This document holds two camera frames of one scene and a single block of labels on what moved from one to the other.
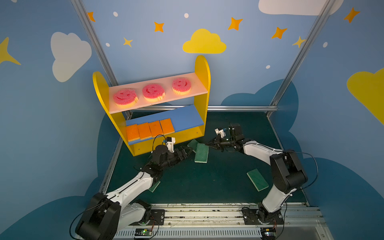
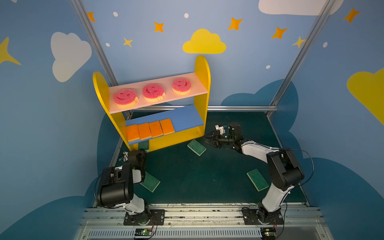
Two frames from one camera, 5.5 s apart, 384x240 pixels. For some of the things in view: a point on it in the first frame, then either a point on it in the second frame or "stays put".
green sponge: x=201 y=153 → x=144 y=145
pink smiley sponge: x=181 y=85 stays put
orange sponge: x=156 y=128 stays put
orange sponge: x=144 y=131 stays put
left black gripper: x=181 y=153 → x=130 y=154
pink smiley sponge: x=125 y=98 stays put
